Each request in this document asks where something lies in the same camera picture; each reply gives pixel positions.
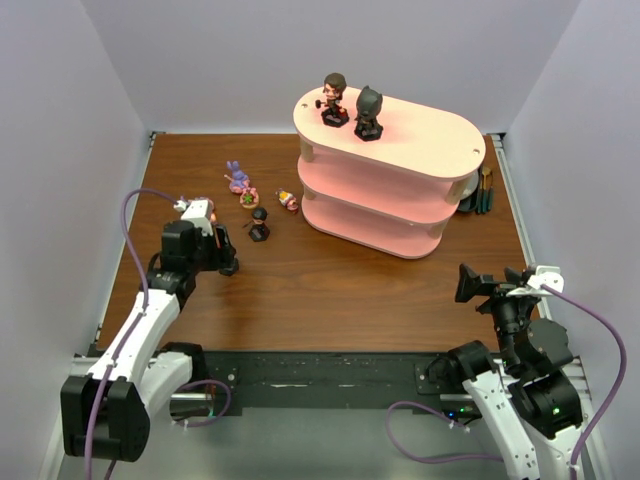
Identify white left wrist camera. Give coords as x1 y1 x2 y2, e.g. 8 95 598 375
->
175 198 213 236

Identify red spider hero figurine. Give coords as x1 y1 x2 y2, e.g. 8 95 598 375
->
214 227 222 249

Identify black-haired figurine on base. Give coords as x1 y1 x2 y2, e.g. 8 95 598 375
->
244 207 270 242

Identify dark tools behind shelf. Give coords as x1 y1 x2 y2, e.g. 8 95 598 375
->
457 166 494 215

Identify purple bunny toy lying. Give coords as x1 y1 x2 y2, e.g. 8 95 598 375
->
181 197 217 224

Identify black bat-masked figurine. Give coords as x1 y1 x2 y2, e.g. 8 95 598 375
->
354 86 384 141

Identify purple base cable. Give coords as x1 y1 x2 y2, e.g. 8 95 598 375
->
169 379 232 429
385 400 504 462

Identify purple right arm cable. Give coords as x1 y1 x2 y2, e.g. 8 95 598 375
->
542 284 629 474

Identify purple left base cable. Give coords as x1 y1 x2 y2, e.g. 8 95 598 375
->
169 379 232 429

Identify pink yellow character toy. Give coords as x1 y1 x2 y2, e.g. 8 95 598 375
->
275 188 299 213

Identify pink donut toy green star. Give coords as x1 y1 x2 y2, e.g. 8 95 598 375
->
239 187 260 210

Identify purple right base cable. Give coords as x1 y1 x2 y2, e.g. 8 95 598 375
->
385 400 504 462

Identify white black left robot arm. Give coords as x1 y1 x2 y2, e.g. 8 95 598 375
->
60 220 239 462

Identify purple bunny toy upright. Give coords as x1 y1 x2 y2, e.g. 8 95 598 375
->
224 161 250 194

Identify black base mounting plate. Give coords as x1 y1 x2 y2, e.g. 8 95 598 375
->
196 351 480 420

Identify pink three-tier oval shelf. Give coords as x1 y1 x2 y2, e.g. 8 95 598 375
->
293 88 486 259

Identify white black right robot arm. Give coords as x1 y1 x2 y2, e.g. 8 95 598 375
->
446 264 583 479

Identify brown-haired hero figurine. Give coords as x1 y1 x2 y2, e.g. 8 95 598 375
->
315 72 349 128

